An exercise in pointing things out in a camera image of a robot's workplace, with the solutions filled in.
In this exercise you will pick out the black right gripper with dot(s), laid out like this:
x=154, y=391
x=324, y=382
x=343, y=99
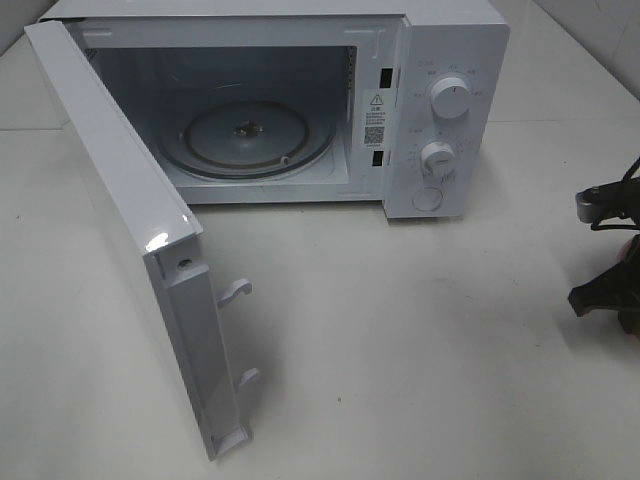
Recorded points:
x=617, y=289

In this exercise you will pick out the round white door button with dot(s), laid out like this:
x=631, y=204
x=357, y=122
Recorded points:
x=427, y=199

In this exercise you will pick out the white microwave door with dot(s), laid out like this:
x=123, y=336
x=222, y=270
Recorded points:
x=153, y=234

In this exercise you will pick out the pink round plate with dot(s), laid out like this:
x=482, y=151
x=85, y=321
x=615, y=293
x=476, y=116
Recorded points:
x=625, y=249

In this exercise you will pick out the lower white timer knob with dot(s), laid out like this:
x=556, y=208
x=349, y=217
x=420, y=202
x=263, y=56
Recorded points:
x=437, y=159

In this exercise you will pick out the upper white power knob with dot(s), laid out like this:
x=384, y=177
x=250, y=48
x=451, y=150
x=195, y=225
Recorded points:
x=450, y=96

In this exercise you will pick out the white microwave oven body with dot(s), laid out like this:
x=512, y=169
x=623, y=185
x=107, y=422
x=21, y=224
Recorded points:
x=369, y=65

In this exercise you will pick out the glass microwave turntable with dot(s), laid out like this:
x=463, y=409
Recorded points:
x=247, y=139

